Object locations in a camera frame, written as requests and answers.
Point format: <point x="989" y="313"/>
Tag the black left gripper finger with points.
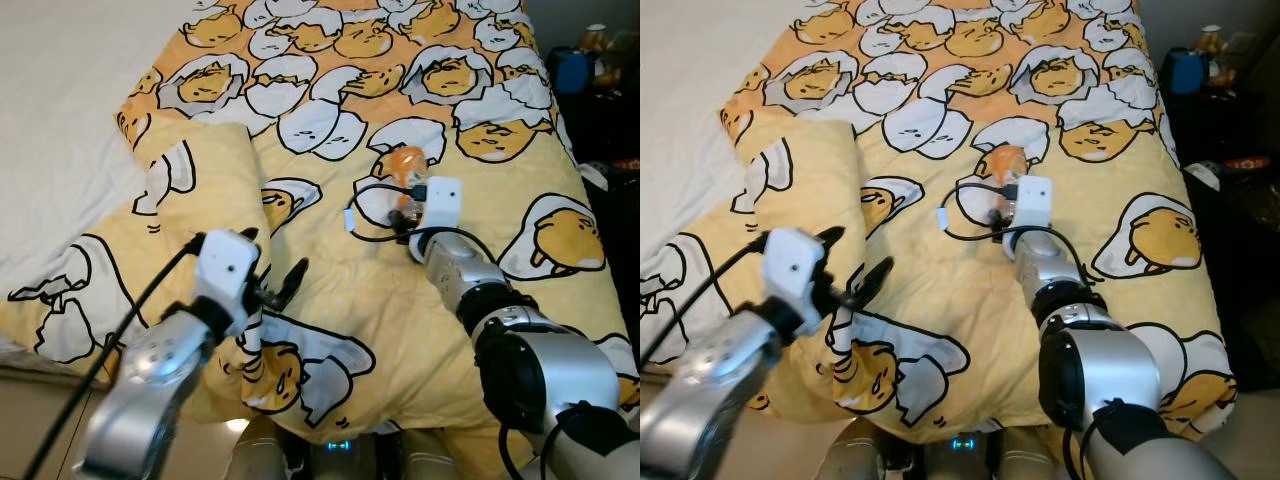
<point x="874" y="280"/>
<point x="247" y="236"/>
<point x="293" y="278"/>
<point x="831" y="237"/>

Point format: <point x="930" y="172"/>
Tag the orange plastic bottle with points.
<point x="410" y="165"/>
<point x="1003" y="165"/>

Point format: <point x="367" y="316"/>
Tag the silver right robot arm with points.
<point x="550" y="380"/>
<point x="1100" y="380"/>

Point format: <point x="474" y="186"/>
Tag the yellow egg print blanket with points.
<point x="950" y="300"/>
<point x="400" y="300"/>

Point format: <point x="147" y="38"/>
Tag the silver robot pelvis blue light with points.
<point x="340" y="455"/>
<point x="960" y="455"/>

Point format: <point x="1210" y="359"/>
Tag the white bed sheet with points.
<point x="60" y="100"/>
<point x="690" y="100"/>

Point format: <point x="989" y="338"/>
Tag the small white object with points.
<point x="1203" y="175"/>
<point x="595" y="175"/>

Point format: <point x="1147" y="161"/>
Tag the black bedside furniture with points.
<point x="610" y="130"/>
<point x="1240" y="250"/>

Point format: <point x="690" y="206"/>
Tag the small yellow brown figure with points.
<point x="1211" y="40"/>
<point x="597" y="40"/>

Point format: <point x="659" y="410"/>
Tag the blue container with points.
<point x="570" y="72"/>
<point x="1183" y="72"/>

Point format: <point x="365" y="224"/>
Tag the red patterned flat object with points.
<point x="1250" y="162"/>

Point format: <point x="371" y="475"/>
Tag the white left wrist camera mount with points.
<point x="225" y="270"/>
<point x="795" y="270"/>

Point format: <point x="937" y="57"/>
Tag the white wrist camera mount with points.
<point x="443" y="205"/>
<point x="225" y="270"/>
<point x="1033" y="205"/>
<point x="795" y="270"/>

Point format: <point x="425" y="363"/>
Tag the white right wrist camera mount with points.
<point x="443" y="205"/>
<point x="1033" y="205"/>

